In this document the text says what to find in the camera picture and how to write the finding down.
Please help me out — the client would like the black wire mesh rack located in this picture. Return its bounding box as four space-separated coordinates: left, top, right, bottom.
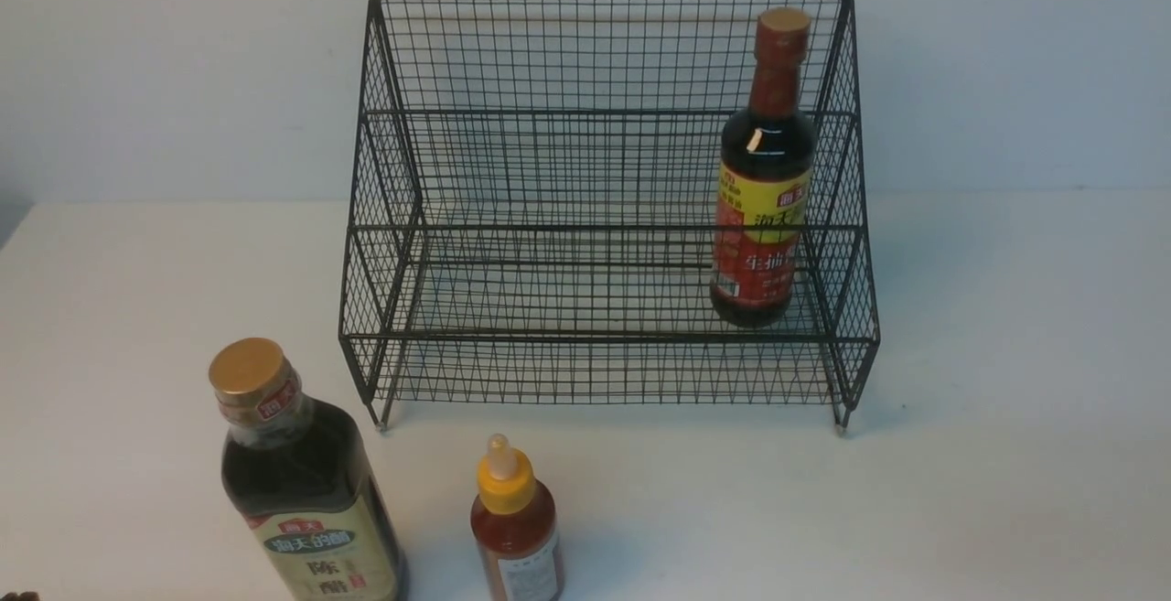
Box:
338 0 881 435

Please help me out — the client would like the dark object at corner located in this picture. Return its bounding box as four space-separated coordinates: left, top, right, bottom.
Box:
0 590 41 601

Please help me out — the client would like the dark vinegar bottle gold cap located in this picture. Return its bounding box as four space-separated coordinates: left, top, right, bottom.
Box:
208 339 409 600

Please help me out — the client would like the soy sauce bottle red label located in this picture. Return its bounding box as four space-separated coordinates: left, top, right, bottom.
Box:
708 6 817 327

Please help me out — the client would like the small chili sauce bottle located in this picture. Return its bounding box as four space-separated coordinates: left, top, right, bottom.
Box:
470 433 567 600

